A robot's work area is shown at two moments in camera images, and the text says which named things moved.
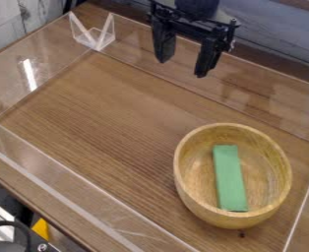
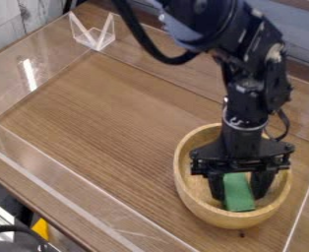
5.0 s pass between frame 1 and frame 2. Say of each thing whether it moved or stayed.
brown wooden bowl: stayed
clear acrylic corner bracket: stayed
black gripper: moved
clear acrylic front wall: stayed
